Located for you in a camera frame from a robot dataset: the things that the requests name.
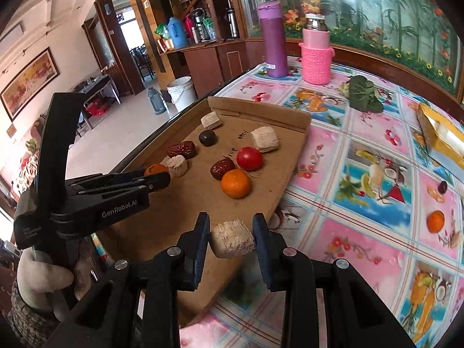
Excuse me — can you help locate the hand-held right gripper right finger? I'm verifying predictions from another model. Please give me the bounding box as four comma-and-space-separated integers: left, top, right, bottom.
253, 213, 417, 348

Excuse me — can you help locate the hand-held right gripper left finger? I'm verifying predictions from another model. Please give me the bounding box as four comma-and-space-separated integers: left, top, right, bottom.
54, 212, 211, 348

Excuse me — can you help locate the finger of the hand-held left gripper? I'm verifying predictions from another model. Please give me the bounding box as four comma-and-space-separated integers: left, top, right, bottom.
65, 168, 147, 189
78, 172, 172, 204

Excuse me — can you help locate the orange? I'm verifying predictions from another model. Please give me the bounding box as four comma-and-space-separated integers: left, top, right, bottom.
221, 169, 252, 199
427, 210, 445, 233
144, 164, 170, 182

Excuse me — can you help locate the brown cardboard tray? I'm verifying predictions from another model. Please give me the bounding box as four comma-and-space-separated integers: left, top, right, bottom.
96, 96, 312, 329

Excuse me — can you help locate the person's left forearm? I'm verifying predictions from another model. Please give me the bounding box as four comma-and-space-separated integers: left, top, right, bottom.
7, 279, 69, 338

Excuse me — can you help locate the person's left hand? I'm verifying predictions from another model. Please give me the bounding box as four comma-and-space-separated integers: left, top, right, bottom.
16, 250, 75, 312

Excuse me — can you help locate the red bag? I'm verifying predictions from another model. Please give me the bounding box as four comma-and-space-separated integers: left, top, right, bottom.
85, 102, 109, 117

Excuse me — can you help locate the grey thermos jug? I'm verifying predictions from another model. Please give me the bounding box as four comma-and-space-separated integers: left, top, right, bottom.
147, 87, 167, 115

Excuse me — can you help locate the red tomato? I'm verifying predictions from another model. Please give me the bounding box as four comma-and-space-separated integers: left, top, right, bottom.
237, 147, 264, 171

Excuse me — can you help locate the small metal table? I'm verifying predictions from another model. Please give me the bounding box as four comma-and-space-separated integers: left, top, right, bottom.
69, 74, 122, 131

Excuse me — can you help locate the white bucket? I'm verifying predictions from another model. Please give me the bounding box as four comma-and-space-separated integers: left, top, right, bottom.
167, 76, 198, 114

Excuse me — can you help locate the dark wooden chair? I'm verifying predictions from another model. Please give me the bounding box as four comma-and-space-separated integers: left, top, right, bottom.
130, 45, 155, 82

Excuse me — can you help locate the wooden counter cabinet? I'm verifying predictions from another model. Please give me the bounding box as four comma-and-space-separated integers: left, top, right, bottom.
159, 38, 251, 98

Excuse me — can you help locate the blue thermos jug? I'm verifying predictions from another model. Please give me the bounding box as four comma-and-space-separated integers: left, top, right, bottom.
167, 17, 185, 49

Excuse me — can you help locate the black thermos flask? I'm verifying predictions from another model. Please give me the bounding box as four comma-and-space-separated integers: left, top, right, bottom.
191, 8, 207, 42

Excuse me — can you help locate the green leafy vegetable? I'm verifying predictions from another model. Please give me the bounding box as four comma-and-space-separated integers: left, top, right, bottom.
342, 75, 384, 113

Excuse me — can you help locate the steel thermos flask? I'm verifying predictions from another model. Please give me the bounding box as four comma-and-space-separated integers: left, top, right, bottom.
225, 7, 240, 39

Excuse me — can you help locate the purple thermos bottle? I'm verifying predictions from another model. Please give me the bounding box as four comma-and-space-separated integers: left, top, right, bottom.
257, 2, 289, 78

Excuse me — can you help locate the pink knitted bottle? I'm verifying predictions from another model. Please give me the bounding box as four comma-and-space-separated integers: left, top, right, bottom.
298, 14, 334, 85

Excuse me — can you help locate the yellow and white box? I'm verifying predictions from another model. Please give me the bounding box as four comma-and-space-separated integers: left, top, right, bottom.
416, 102, 464, 171

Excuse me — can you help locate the glass flower display cabinet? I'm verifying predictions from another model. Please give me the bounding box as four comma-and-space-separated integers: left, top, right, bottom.
232, 0, 464, 98

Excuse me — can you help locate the framed wall painting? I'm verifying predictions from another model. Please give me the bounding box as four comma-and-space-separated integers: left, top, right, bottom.
0, 47, 60, 122

